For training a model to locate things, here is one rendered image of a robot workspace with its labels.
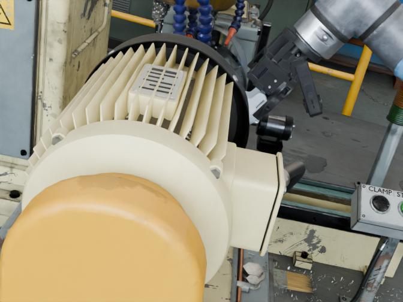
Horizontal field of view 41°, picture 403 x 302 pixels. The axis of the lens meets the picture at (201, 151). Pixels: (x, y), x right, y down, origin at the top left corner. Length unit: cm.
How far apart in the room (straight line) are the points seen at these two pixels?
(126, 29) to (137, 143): 432
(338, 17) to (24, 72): 55
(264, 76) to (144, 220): 73
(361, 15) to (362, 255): 54
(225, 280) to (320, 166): 115
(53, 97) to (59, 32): 12
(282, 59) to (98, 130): 68
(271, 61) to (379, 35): 19
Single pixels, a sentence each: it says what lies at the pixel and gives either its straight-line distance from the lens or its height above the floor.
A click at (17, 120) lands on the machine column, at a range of 103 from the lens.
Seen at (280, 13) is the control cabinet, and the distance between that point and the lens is 428.
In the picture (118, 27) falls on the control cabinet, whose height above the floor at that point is 22.
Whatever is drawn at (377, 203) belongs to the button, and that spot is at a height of 107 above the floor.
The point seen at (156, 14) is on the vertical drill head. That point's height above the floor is 127.
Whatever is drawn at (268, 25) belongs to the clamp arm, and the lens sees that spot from 120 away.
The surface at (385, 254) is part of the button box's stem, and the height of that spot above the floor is 96.
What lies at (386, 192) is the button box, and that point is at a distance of 101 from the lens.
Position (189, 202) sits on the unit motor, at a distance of 38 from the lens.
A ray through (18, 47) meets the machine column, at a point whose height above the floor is 120.
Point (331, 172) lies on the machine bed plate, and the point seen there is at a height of 80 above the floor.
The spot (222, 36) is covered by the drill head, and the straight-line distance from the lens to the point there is 139.
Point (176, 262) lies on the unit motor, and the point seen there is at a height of 132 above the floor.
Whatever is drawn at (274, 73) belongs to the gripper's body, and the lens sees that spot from 100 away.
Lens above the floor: 152
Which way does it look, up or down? 27 degrees down
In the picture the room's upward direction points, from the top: 12 degrees clockwise
